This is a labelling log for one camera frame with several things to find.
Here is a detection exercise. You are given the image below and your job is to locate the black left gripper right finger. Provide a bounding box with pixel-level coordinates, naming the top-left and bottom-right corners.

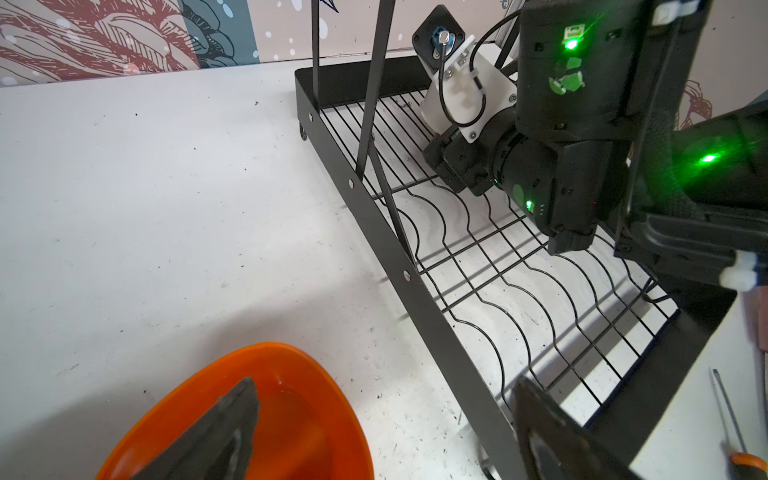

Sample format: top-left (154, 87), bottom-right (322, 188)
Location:
top-left (513, 377), bottom-right (638, 479)

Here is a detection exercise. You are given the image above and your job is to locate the black wire dish rack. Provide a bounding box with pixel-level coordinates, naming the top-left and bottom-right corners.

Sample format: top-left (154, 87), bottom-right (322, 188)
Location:
top-left (293, 0), bottom-right (739, 480)

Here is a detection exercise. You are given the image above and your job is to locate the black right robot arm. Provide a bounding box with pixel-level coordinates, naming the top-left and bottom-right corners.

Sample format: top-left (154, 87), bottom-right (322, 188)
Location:
top-left (412, 1), bottom-right (767, 291)

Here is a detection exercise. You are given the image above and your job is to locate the orange plastic bowl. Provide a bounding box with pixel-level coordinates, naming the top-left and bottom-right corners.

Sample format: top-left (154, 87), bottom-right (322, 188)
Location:
top-left (98, 342), bottom-right (374, 479)

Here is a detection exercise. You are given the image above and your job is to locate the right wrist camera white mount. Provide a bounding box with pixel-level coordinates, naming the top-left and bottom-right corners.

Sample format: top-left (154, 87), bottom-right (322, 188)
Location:
top-left (412, 4), bottom-right (517, 144)

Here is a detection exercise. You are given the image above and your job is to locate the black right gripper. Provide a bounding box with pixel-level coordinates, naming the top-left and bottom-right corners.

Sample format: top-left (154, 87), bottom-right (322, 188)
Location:
top-left (423, 107), bottom-right (540, 197)

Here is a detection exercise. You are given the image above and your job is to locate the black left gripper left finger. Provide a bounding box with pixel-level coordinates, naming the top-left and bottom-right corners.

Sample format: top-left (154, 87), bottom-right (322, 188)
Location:
top-left (133, 377), bottom-right (260, 479)

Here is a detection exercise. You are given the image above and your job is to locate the orange handled screwdriver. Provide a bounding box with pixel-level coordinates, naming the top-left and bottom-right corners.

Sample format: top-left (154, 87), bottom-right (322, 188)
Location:
top-left (712, 368), bottom-right (767, 480)

